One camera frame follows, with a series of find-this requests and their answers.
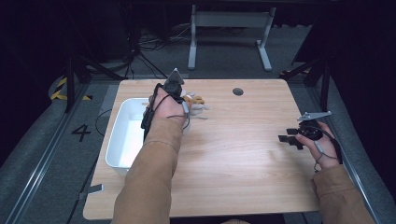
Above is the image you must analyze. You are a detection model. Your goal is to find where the grey table bracket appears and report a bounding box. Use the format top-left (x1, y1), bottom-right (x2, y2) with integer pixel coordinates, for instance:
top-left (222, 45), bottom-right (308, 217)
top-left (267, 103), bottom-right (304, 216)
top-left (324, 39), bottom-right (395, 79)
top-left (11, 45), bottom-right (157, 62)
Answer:
top-left (78, 183), bottom-right (105, 201)

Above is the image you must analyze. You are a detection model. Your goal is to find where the left hand-held gripper cable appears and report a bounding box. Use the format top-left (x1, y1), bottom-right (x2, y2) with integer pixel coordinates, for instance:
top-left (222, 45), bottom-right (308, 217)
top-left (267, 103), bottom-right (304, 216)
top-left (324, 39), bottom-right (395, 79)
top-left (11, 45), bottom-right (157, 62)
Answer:
top-left (140, 82), bottom-right (191, 147)

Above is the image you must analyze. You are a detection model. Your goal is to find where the thin black floor cable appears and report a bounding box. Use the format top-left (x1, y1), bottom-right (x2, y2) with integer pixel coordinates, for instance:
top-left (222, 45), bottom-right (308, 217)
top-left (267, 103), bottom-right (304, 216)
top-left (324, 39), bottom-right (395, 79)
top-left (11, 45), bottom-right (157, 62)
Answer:
top-left (94, 108), bottom-right (113, 137)

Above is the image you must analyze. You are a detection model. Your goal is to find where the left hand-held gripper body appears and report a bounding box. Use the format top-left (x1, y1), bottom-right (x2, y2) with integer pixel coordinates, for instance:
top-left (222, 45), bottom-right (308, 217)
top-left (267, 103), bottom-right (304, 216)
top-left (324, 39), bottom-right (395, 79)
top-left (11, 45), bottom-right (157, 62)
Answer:
top-left (163, 67), bottom-right (186, 101)

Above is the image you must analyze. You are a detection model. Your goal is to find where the bundle of floor cables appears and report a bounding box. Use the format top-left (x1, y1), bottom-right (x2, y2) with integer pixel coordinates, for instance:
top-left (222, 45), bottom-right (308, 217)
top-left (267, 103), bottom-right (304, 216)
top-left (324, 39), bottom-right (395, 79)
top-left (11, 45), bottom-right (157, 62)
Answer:
top-left (123, 23), bottom-right (194, 80)

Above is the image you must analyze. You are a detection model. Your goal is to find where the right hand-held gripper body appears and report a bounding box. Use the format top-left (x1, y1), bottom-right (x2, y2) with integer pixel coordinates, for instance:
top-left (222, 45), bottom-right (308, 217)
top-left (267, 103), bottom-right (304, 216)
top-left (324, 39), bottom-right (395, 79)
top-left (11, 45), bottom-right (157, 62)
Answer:
top-left (296, 110), bottom-right (332, 141)

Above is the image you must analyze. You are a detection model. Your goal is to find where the black metal stand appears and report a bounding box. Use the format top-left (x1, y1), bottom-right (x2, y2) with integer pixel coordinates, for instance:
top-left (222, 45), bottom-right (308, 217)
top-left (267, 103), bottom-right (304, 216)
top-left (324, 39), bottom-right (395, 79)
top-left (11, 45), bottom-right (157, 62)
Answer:
top-left (279, 57), bottom-right (332, 117)
top-left (63, 54), bottom-right (126, 114)

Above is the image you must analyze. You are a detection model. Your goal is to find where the yellow black hazard tape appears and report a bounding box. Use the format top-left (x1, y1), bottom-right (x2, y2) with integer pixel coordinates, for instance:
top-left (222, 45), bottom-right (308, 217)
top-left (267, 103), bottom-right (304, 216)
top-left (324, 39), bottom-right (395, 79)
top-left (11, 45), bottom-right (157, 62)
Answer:
top-left (49, 77), bottom-right (93, 102)

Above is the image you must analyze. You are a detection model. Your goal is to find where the person's right hand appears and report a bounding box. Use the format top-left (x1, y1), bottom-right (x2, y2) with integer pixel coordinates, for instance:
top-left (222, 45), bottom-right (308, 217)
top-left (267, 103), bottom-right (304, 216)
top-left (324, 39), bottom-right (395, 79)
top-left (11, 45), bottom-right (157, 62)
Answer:
top-left (304, 120), bottom-right (341, 171)

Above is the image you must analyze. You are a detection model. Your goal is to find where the hand-held gripper cable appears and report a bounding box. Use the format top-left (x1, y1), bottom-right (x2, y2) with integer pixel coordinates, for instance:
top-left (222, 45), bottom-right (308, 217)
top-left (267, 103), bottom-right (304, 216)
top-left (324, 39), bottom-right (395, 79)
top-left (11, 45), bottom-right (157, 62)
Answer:
top-left (140, 82), bottom-right (191, 147)
top-left (312, 125), bottom-right (344, 173)

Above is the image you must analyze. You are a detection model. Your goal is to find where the person's left hand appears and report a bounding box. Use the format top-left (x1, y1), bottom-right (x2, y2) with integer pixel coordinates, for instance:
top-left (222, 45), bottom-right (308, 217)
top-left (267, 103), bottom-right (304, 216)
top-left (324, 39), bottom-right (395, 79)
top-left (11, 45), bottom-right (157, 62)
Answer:
top-left (148, 88), bottom-right (191, 126)

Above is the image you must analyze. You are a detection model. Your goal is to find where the white plastic bin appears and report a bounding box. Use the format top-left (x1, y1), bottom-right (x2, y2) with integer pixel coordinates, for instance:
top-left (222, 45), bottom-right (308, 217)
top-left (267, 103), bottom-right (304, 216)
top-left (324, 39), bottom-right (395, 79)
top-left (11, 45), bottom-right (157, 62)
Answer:
top-left (105, 97), bottom-right (154, 177)

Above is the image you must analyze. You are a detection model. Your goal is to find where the right hand-held gripper cable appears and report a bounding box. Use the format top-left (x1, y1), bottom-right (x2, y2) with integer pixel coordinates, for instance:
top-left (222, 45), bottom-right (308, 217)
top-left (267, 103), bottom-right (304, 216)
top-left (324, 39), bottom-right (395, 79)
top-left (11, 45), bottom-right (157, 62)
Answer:
top-left (312, 125), bottom-right (344, 173)

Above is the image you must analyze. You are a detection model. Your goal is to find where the white metal desk frame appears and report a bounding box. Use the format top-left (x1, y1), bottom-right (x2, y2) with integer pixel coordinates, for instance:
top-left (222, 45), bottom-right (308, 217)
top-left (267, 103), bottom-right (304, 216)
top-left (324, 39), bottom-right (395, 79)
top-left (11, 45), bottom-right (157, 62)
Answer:
top-left (187, 4), bottom-right (277, 72)

